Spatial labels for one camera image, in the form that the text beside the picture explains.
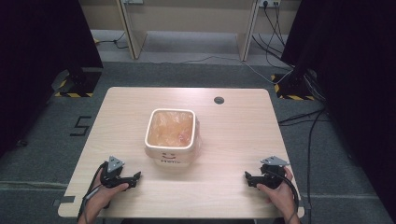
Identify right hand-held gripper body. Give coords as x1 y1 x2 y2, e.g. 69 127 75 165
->
257 155 290 190

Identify wooden desk leg panel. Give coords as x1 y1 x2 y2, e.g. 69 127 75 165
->
116 0 148 61
235 0 261 63

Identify left hand-held gripper cable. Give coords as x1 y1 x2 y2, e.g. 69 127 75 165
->
77 161 108 223

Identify cream square trash bin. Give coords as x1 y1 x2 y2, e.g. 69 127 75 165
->
144 107 202 168

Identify person's right hand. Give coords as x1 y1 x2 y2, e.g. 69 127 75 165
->
256 167 297 217

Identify black floor tape figure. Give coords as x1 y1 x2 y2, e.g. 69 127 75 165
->
69 115 93 137

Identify white wall power socket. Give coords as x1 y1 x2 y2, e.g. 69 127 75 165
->
258 0 281 8

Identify black floor cables pair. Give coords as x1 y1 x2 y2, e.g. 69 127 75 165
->
277 105 332 127

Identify black stand base striped tape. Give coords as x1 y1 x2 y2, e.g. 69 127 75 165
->
270 68 318 102
50 66 104 98

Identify person's left hand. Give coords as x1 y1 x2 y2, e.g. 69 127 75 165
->
86 170 131 217

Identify black cables from socket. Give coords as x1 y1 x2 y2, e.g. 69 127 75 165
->
251 2 295 70

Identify hand-held gripper cable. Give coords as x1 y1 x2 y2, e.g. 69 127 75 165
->
269 169 301 224
77 161 108 223

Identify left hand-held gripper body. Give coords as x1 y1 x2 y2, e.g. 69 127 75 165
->
99 155 134 189

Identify black floor cable yellow plug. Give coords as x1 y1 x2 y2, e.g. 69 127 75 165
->
92 31 130 50

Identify long black floor cable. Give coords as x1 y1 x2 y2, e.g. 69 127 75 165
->
305 108 325 217

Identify right hand-held gripper cable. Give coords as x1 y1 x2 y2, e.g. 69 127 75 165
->
269 169 301 224

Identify white floor cable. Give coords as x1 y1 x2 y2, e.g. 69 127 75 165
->
145 55 294 86

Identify black curtain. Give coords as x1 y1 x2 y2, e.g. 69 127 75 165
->
280 0 396 216
0 0 104 158

